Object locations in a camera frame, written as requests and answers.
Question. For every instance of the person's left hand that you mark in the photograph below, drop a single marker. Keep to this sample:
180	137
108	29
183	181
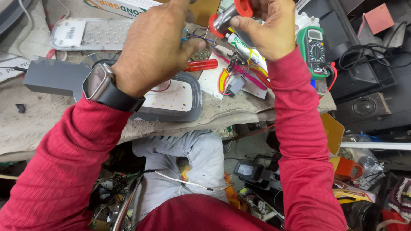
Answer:
151	48

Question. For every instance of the person's right hand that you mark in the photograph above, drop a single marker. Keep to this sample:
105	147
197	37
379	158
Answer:
273	32

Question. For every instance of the white glue tube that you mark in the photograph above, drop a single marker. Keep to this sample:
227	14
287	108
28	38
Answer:
244	48

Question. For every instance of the green digital multimeter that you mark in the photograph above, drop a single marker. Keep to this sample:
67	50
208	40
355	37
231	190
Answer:
314	51

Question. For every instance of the white green printed box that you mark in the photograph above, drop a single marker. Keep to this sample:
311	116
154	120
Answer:
122	7

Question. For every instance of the white LED light cover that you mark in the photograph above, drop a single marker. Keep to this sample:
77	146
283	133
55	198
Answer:
96	33

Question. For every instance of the black smartwatch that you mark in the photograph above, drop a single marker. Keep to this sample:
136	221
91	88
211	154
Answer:
102	85

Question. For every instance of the grey driver module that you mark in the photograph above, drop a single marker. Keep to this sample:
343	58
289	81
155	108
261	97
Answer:
237	86

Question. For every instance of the white LED board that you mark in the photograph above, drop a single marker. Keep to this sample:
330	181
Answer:
212	78

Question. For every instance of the red multimeter lead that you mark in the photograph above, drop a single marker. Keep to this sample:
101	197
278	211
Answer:
334	77

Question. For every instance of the black audio equipment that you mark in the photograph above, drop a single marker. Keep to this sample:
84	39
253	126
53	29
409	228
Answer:
362	80

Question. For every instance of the grey LED street light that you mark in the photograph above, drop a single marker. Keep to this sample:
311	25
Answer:
51	77

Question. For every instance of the pink cardboard box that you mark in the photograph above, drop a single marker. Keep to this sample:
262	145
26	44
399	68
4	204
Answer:
379	17

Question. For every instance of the yellow cardboard piece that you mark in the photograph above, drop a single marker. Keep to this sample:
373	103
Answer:
332	131

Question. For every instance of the black speaker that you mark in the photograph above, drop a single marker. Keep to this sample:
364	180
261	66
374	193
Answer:
364	107

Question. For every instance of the person's grey trousers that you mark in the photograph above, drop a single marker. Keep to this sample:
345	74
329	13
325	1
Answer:
199	160

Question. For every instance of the beige table cloth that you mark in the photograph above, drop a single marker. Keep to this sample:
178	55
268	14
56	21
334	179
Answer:
41	118

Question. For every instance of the small black meter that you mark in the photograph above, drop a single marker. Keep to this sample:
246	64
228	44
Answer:
248	170

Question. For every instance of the white paper label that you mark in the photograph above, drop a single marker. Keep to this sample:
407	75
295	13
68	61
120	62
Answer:
11	67

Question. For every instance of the small black plastic piece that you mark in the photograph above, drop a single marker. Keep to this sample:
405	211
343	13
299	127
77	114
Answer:
20	108

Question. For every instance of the orange box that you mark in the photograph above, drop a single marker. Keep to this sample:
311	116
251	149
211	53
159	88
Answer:
346	168

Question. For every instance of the chrome stool leg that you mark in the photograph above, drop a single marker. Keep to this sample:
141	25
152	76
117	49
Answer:
123	205

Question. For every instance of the heap of electronic scrap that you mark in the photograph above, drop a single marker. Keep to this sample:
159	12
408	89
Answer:
369	192

